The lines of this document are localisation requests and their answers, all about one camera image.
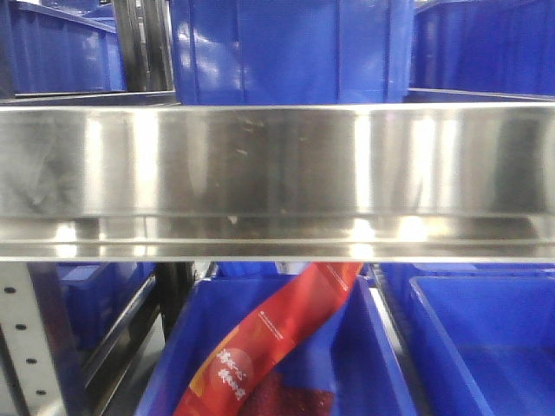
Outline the dark blue bin lower middle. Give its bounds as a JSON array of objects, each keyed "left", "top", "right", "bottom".
[{"left": 136, "top": 268, "right": 416, "bottom": 415}]

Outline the dark blue bin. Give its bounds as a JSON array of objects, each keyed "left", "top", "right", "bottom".
[
  {"left": 410, "top": 1, "right": 554, "bottom": 96},
  {"left": 379, "top": 263, "right": 554, "bottom": 415},
  {"left": 1, "top": 1, "right": 127, "bottom": 94},
  {"left": 55, "top": 261, "right": 157, "bottom": 354},
  {"left": 170, "top": 1, "right": 415, "bottom": 105},
  {"left": 136, "top": 268, "right": 416, "bottom": 415}
]

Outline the dark blue bin upper middle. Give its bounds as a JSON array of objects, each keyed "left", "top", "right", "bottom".
[{"left": 170, "top": 1, "right": 415, "bottom": 105}]

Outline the red snack bag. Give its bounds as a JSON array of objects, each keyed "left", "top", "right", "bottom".
[{"left": 173, "top": 262, "right": 362, "bottom": 415}]

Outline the dark blue bin lower left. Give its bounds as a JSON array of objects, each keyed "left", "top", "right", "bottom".
[{"left": 55, "top": 261, "right": 157, "bottom": 354}]

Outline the dark blue bin lower right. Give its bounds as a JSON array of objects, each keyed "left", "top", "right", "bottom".
[{"left": 379, "top": 263, "right": 554, "bottom": 415}]

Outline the dark blue bin upper right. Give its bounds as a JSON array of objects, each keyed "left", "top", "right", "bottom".
[{"left": 410, "top": 1, "right": 554, "bottom": 96}]

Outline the dark blue bin upper left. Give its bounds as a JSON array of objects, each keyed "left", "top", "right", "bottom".
[{"left": 1, "top": 1, "right": 127, "bottom": 94}]

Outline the steel lane divider rail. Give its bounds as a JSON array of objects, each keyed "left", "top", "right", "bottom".
[{"left": 83, "top": 275, "right": 160, "bottom": 415}]

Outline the white perforated shelf post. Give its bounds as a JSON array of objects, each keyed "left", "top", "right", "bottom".
[{"left": 1, "top": 262, "right": 90, "bottom": 415}]

